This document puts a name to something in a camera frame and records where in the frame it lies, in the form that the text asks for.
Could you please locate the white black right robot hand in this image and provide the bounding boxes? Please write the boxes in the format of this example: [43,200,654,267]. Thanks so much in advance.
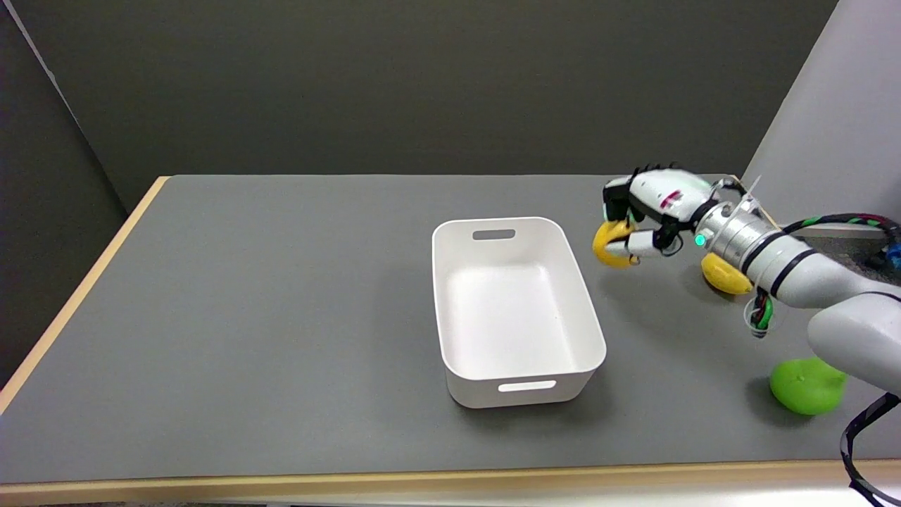
[601,165,716,260]

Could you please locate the yellow lemon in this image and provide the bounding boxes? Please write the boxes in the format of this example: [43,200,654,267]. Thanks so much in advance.
[700,251,755,296]

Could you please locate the white plastic bin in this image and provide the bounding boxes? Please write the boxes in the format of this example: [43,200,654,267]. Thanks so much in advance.
[431,216,607,410]

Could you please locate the green apple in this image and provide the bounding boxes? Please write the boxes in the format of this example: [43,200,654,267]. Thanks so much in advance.
[769,356,848,417]

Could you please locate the black braided cable green wires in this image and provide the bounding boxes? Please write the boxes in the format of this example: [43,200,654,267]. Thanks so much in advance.
[743,213,901,340]

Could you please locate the black cable loop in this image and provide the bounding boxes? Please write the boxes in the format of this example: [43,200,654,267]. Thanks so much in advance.
[840,392,901,507]

